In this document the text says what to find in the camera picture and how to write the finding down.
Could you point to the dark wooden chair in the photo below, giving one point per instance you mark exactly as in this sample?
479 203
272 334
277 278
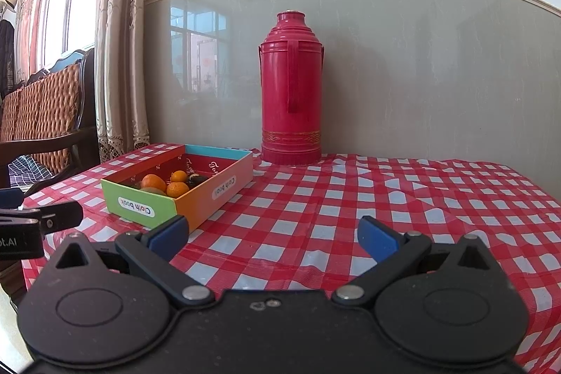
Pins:
85 93

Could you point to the straw hat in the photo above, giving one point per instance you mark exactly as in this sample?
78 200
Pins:
8 1

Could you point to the beige curtain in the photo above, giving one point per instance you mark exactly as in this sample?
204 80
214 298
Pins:
122 49

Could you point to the red thermos flask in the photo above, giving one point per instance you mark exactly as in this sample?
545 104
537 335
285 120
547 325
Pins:
291 93

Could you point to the colourful cardboard box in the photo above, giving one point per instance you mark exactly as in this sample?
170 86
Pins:
201 198

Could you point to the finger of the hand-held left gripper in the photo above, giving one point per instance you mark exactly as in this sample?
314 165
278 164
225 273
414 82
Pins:
9 198
61 216

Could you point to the pink sheer curtain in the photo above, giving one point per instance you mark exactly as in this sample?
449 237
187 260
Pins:
33 6

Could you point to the red white checkered tablecloth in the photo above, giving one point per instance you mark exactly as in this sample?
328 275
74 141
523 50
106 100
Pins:
350 198

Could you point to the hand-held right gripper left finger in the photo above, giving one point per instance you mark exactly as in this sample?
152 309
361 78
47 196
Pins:
168 234

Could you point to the black coat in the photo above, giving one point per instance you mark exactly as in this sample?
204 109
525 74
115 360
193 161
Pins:
6 54

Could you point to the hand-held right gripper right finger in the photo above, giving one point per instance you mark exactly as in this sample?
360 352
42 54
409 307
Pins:
377 238

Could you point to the blue plaid cloth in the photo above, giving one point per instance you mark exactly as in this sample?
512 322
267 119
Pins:
28 172

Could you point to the yellow-green fruit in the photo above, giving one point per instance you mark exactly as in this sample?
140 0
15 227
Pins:
153 191

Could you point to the woven wicker chair cushion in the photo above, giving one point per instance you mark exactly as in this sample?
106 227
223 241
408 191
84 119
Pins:
44 106

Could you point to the orange tangerine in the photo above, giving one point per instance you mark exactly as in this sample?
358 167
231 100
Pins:
178 176
176 190
153 181

